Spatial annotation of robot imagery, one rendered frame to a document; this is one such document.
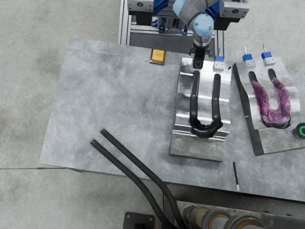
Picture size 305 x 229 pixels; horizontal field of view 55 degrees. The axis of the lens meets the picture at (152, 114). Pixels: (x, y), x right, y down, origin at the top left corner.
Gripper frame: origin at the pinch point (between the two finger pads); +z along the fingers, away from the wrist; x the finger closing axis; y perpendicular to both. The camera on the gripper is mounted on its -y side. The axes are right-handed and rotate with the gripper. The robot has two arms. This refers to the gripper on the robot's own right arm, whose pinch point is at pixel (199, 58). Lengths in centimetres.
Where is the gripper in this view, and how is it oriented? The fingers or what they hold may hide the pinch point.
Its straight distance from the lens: 149.2
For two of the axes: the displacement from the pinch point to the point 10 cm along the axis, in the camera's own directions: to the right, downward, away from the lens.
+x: -9.9, -1.2, 1.2
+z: 1.0, 1.5, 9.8
